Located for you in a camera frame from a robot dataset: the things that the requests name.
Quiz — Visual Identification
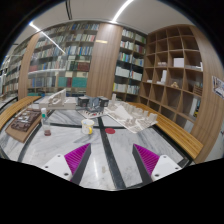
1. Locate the bookshelf with books centre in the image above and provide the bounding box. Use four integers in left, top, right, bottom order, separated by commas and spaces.
113, 28, 146, 101

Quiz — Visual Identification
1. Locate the white architectural model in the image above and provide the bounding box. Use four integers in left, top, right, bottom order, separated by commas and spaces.
39, 89, 76, 110
105, 94, 158, 133

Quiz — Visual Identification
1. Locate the dark cube model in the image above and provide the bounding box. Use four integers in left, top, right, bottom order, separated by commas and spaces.
78, 96, 109, 111

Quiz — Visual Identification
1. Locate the wooden bench left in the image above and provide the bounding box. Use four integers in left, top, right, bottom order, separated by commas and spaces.
0, 96, 39, 131

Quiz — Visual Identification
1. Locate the bookshelf with books left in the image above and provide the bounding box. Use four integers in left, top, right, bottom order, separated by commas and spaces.
28, 21, 100, 96

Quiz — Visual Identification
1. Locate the brown architectural model board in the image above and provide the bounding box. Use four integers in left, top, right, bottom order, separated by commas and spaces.
5, 109, 41, 143

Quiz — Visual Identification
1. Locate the wooden bench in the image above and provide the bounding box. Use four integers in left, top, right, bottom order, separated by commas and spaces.
0, 96, 39, 131
130, 102, 203, 160

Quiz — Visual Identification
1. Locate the white box on shelf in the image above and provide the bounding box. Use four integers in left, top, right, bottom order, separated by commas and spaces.
173, 58, 184, 68

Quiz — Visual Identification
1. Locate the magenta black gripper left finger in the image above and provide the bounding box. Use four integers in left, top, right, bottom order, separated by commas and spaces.
42, 142, 92, 186

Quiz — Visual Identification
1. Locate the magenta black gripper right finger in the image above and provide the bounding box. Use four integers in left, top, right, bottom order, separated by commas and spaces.
131, 143, 183, 186

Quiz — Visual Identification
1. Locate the wooden bench right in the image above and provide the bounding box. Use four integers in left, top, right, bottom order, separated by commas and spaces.
130, 102, 203, 160

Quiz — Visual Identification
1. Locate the white architectural model left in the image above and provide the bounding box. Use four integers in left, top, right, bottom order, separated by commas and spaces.
39, 89, 76, 110

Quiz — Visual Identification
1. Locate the white architectural model right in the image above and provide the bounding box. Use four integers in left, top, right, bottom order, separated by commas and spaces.
105, 94, 158, 133

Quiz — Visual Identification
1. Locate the bookshelf with books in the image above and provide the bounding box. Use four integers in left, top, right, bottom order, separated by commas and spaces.
113, 28, 146, 101
28, 21, 100, 96

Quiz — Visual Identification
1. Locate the red round coaster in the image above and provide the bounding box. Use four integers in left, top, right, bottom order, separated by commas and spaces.
105, 128, 115, 134

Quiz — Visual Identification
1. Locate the wooden cubby shelf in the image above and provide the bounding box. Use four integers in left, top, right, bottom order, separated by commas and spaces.
138, 25, 203, 127

